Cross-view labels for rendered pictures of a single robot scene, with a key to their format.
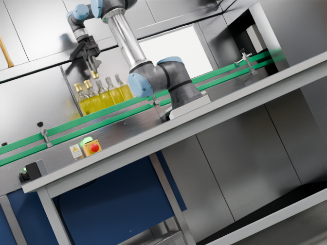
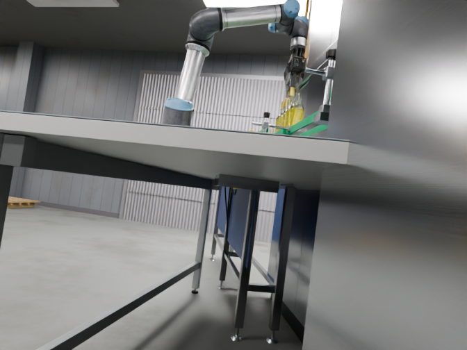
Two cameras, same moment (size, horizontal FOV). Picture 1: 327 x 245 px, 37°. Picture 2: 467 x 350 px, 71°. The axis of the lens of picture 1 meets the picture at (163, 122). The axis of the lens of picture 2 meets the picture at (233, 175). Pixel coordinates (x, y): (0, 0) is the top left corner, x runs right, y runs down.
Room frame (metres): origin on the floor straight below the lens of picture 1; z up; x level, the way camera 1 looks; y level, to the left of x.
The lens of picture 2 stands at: (2.82, -1.35, 0.66)
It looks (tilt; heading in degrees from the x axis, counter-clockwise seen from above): 3 degrees up; 107
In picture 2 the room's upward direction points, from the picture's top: 7 degrees clockwise
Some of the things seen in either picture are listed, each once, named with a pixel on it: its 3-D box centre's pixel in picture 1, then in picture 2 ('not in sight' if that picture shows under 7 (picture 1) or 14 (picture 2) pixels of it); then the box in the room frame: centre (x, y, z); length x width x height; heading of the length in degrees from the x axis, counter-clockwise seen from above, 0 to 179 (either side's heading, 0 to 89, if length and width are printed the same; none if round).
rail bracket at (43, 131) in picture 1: (45, 134); not in sight; (2.24, 0.53, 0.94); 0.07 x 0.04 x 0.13; 25
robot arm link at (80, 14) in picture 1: (82, 13); (281, 23); (2.50, 0.15, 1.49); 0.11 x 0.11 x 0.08; 26
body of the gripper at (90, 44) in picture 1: (88, 47); (297, 60); (2.58, 0.21, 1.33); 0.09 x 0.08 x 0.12; 115
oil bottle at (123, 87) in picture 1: (127, 99); (294, 126); (2.62, 0.13, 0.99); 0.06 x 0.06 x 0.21; 26
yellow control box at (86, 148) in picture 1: (92, 150); not in sight; (2.30, 0.36, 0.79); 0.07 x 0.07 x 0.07; 25
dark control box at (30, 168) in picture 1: (35, 172); not in sight; (2.18, 0.62, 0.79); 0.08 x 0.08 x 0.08; 25
